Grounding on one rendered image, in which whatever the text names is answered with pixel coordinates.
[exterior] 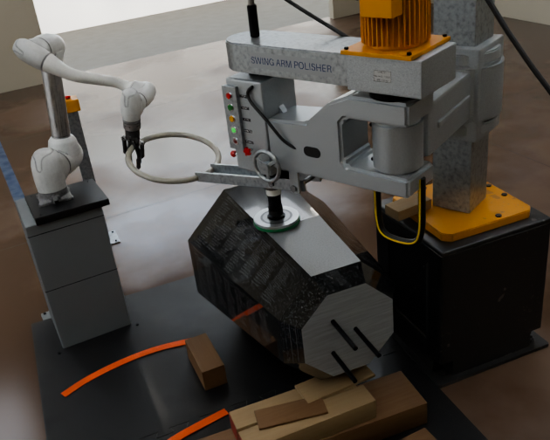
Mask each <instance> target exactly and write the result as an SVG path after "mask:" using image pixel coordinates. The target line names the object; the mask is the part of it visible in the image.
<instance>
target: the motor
mask: <svg viewBox="0 0 550 440"><path fill-rule="evenodd" d="M357 1H359V2H360V21H361V41H360V42H358V43H356V44H353V45H350V46H345V47H344V49H342V50H340V54H342V55H351V56H360V57H369V58H386V59H395V60H404V61H412V60H414V59H416V58H419V57H420V56H422V55H423V54H425V53H427V52H430V51H431V50H433V49H435V48H437V47H438V46H440V45H442V44H444V43H446V42H448V41H450V36H447V34H446V33H444V34H443V35H431V0H357Z"/></svg>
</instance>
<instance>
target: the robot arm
mask: <svg viewBox="0 0 550 440"><path fill-rule="evenodd" d="M12 50H13V51H14V53H15V54H16V55H17V57H18V58H20V59H21V60H22V61H24V62H25V63H26V64H28V65H30V66H32V67H34V68H36V69H39V70H40V71H41V74H42V80H43V85H44V90H45V100H46V105H47V111H48V116H49V122H50V127H51V132H52V136H51V138H50V139H49V141H48V148H40V149H38V150H36V151H35V152H34V154H33V155H32V157H31V172H32V175H33V179H34V182H35V184H36V187H37V190H38V194H37V195H36V197H37V199H38V200H39V207H44V206H47V205H51V204H54V203H55V204H59V203H60V202H63V201H68V200H72V199H74V197H73V195H72V194H71V192H70V188H69V187H67V185H66V178H67V176H68V175H69V174H71V173H72V172H73V171H74V170H75V169H76V168H77V167H78V166H79V165H80V163H81V162H82V160H83V150H82V147H81V146H80V145H79V144H78V142H77V139H76V137H75V136H74V135H72V134H71V132H70V127H69V120H68V115H67V109H66V103H65V92H64V87H63V80H62V78H63V79H68V80H70V81H73V82H78V83H83V84H90V85H97V86H110V87H115V88H118V89H120V90H121V91H122V93H121V96H120V112H121V115H122V120H123V128H124V129H125V135H126V136H125V135H123V136H122V137H121V140H122V147H123V154H125V153H126V152H127V150H128V148H129V147H130V146H131V145H134V147H135V152H136V155H137V158H136V168H138V169H140V168H141V159H142V158H144V157H145V150H144V145H145V141H141V138H140V129H141V115H142V112H143V110H144V108H145V107H147V106H149V104H150V103H151V102H152V101H153V99H154V97H155V94H156V90H155V86H154V85H153V84H152V83H150V82H147V81H143V82H140V81H136V80H135V81H127V80H124V79H120V78H117V77H113V76H107V75H103V74H98V73H92V72H83V71H79V70H76V69H73V68H71V67H70V66H68V65H66V64H65V63H63V60H64V53H65V42H64V40H63V38H62V37H60V36H59V35H57V34H53V33H44V34H41V35H38V36H36V37H34V38H30V39H26V38H20V39H18V40H16V41H15V43H14V45H13V48H12ZM139 143H140V144H139ZM139 145H140V146H139Z"/></svg>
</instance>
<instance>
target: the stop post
mask: <svg viewBox="0 0 550 440"><path fill-rule="evenodd" d="M65 103H66V109H67V115H68V120H69V127H70V132H71V134H72V135H74V136H75V137H76V139H77V142H78V144H79V145H80V146H81V147H82V150H83V160H82V162H81V163H80V165H79V169H80V173H81V176H82V180H83V181H85V180H88V179H92V178H93V179H94V181H95V178H94V174H93V168H92V164H91V161H90V157H89V154H88V150H87V146H86V140H85V136H84V133H83V129H82V126H81V122H80V118H79V112H78V111H80V110H81V109H80V105H79V100H78V98H77V96H76V95H72V96H71V98H69V99H65ZM95 182H96V181H95ZM107 232H108V230H107ZM108 236H109V239H110V243H111V245H112V244H117V243H120V240H119V238H118V235H117V233H116V231H115V230H112V231H109V232H108Z"/></svg>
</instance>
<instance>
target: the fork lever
mask: <svg viewBox="0 0 550 440"><path fill-rule="evenodd" d="M210 166H211V167H212V168H213V169H214V170H215V171H214V173H207V172H195V175H197V176H198V182H211V183H221V184H229V185H239V186H249V187H258V188H268V189H285V190H290V191H291V192H293V193H294V192H295V191H297V189H296V187H295V186H294V185H292V186H291V187H290V180H289V179H285V178H279V179H278V180H277V181H276V182H272V183H269V182H265V181H263V180H262V179H261V178H259V176H258V175H257V174H256V172H252V171H249V170H245V169H241V168H239V167H238V165H230V164H217V163H211V164H210ZM299 180H300V189H301V191H304V192H306V183H308V182H310V181H312V182H321V178H319V177H315V176H311V175H304V174H301V173H299Z"/></svg>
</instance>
